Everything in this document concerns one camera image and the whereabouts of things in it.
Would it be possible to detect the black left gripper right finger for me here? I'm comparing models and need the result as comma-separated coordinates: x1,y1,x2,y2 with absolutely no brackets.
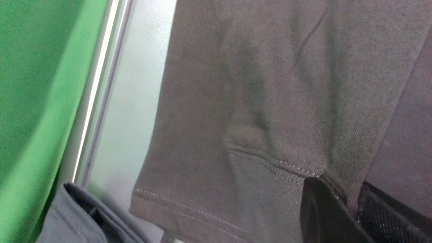
357,182,432,243

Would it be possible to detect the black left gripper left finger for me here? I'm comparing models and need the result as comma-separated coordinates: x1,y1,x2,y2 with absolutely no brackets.
300,177,373,243

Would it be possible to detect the dark gray long-sleeve top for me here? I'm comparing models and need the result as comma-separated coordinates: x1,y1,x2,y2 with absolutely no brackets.
129,0,431,243

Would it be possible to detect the dark teal crumpled garment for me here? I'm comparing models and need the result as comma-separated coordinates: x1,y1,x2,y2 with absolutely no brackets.
36,183,142,243

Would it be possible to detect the green backdrop cloth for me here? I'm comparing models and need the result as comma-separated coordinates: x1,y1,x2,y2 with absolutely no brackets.
0,0,108,243

